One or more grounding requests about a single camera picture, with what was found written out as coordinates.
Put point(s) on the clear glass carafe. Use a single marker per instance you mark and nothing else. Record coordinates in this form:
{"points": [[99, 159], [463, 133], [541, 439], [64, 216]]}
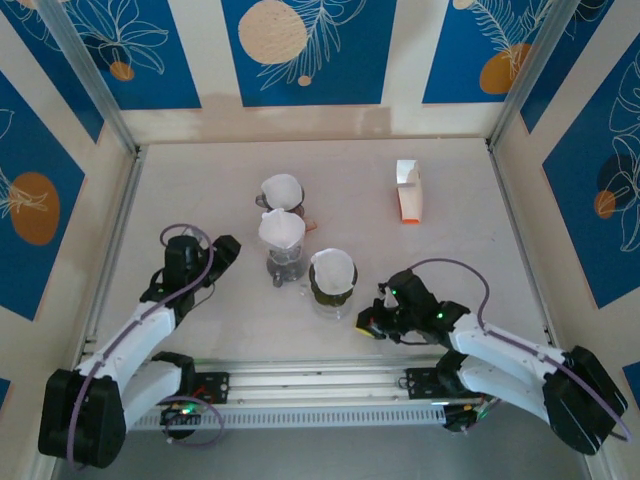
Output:
{"points": [[332, 311]]}

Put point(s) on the dark olive dripper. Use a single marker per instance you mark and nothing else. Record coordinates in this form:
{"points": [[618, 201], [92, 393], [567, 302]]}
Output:
{"points": [[325, 299]]}

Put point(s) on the white paper coffee filter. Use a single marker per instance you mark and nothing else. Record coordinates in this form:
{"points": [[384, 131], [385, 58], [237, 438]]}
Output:
{"points": [[332, 270], [282, 190], [280, 230]]}

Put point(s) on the grey transparent dripper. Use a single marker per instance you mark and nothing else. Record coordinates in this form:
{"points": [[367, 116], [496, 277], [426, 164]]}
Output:
{"points": [[261, 200]]}

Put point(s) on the grey transparent carafe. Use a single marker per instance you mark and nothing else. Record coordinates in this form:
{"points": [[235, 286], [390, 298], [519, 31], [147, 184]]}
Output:
{"points": [[285, 270]]}

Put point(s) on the orange transparent carafe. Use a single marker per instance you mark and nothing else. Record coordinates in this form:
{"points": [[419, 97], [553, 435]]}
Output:
{"points": [[311, 225]]}

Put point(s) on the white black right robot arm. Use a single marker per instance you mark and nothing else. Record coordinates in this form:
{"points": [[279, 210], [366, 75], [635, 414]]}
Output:
{"points": [[505, 345]]}

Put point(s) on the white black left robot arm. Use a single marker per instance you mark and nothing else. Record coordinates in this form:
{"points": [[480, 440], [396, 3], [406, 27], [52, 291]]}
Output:
{"points": [[130, 340]]}

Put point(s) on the white orange filter box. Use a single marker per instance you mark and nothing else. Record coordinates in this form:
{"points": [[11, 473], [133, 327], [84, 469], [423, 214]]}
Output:
{"points": [[411, 200]]}

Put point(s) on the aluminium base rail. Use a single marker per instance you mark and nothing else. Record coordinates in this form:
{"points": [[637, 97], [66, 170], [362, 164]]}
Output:
{"points": [[320, 380]]}

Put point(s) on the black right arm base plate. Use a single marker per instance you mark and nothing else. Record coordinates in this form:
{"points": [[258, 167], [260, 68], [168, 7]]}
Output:
{"points": [[420, 382]]}

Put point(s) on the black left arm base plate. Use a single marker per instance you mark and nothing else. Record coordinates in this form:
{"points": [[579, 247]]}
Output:
{"points": [[217, 387]]}

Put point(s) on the aluminium frame post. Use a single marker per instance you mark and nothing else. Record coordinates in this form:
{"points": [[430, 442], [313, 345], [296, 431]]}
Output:
{"points": [[95, 80], [530, 70]]}

